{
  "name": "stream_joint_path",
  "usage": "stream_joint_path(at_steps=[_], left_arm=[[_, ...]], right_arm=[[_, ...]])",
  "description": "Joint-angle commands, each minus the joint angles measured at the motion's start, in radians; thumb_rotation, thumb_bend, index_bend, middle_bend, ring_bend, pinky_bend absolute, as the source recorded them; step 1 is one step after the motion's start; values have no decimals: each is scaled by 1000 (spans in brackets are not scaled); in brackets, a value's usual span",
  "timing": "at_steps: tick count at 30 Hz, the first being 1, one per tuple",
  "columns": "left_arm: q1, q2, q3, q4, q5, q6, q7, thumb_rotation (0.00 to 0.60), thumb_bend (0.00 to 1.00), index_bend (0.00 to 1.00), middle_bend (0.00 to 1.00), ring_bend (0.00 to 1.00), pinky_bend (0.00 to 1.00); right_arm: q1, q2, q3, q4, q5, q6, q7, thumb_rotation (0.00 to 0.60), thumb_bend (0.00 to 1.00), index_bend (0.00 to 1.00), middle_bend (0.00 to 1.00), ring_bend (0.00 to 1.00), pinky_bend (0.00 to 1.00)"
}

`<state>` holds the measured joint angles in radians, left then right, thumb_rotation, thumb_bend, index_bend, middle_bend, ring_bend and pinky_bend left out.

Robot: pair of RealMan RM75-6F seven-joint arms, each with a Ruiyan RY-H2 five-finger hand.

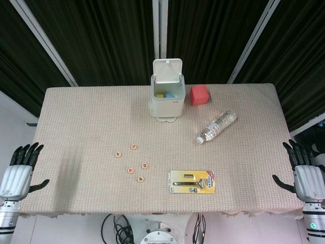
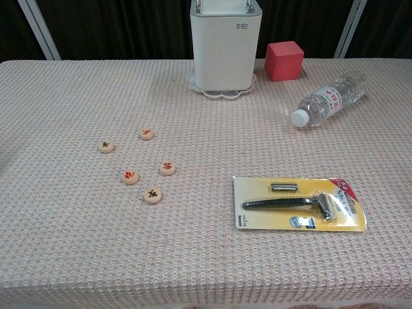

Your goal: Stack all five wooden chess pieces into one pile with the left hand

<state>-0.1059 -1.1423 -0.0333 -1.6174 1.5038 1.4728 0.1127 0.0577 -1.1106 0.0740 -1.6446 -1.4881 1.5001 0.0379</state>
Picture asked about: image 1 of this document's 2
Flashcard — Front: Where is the clear plastic water bottle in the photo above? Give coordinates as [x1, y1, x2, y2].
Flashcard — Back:
[196, 109, 238, 145]

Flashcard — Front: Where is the red cube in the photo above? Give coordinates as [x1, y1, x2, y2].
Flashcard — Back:
[189, 85, 211, 106]

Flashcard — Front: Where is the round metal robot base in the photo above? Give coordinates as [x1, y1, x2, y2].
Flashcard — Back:
[140, 220, 180, 244]

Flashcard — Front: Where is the black curtain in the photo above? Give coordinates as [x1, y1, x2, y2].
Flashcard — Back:
[0, 0, 72, 115]
[166, 0, 267, 84]
[27, 0, 155, 87]
[233, 0, 325, 130]

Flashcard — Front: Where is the beige woven tablecloth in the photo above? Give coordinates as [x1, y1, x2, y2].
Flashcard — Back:
[19, 82, 307, 221]

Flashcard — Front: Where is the grey metal frame post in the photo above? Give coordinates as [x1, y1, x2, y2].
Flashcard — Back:
[10, 0, 78, 87]
[227, 0, 281, 84]
[152, 0, 168, 59]

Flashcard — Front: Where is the black cable bundle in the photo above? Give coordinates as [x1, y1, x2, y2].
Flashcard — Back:
[101, 213, 135, 244]

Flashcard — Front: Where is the yellow razor blister pack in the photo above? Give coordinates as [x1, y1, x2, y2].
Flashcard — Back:
[169, 170, 217, 194]

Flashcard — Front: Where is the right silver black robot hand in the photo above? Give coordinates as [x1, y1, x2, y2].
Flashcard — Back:
[272, 139, 325, 203]

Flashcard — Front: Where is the white flower-shaped coaster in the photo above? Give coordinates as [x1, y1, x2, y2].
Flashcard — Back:
[148, 101, 184, 123]

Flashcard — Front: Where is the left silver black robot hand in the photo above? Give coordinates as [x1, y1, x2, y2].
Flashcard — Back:
[0, 143, 50, 203]

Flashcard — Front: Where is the grey metal frame bar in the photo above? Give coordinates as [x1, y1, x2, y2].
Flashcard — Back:
[290, 118, 325, 138]

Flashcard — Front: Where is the white bin with flip lid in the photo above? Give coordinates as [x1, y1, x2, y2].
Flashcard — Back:
[150, 58, 186, 118]

